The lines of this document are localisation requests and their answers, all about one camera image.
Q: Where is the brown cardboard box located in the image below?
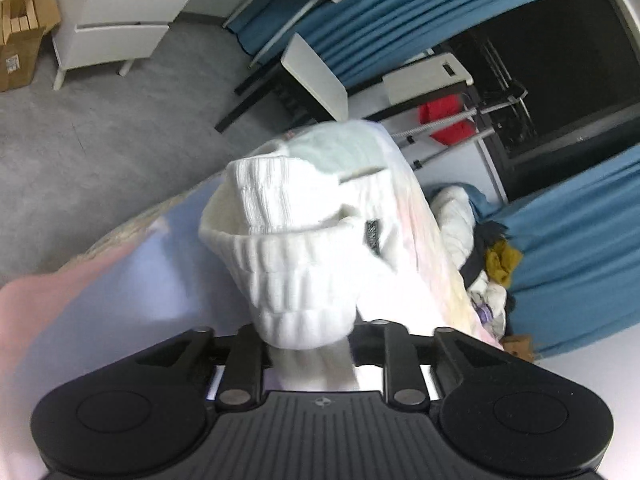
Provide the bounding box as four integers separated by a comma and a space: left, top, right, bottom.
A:
1, 0, 62, 92

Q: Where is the dark navy garment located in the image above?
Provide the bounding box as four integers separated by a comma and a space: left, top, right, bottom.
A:
459, 221, 506, 289

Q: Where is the white folding chair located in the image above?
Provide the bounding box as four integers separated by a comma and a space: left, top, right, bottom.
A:
215, 34, 349, 132

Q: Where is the white fluffy garment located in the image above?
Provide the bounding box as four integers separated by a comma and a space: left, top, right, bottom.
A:
430, 185, 476, 270

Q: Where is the pastel pink blue bedsheet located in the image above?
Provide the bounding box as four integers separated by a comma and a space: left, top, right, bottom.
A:
1, 178, 250, 479

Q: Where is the red garment on rack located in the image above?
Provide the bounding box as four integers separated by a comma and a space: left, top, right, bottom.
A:
418, 96, 476, 146

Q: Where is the mustard yellow garment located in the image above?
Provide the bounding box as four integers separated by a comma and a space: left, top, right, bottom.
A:
485, 240, 524, 288

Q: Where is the metal drying rack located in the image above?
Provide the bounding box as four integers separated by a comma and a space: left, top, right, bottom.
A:
390, 81, 528, 171

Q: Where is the blue curtain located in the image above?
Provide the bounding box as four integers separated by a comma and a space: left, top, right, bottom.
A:
230, 0, 639, 357

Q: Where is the white drawer cabinet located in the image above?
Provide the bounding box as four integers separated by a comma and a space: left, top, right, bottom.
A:
52, 0, 189, 91

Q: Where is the white knit sweater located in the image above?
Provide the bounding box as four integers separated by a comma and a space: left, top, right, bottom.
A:
198, 120, 445, 391

